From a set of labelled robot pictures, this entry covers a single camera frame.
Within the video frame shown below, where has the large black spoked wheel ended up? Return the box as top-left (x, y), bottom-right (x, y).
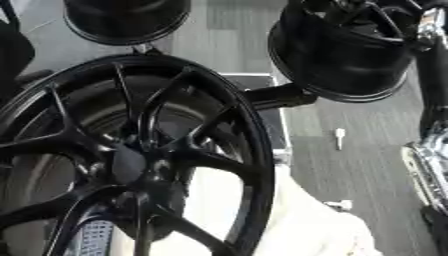
top-left (0, 53), bottom-right (279, 256)

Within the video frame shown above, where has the black spoked wheel rim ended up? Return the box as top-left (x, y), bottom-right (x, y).
top-left (266, 0), bottom-right (420, 104)

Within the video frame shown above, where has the black cylindrical bar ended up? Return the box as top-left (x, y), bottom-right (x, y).
top-left (239, 82), bottom-right (321, 111)

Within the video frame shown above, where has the white pin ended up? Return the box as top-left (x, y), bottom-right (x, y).
top-left (322, 199), bottom-right (356, 212)
top-left (332, 127), bottom-right (349, 151)

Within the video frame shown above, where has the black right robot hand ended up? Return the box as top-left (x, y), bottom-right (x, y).
top-left (414, 7), bottom-right (448, 135)

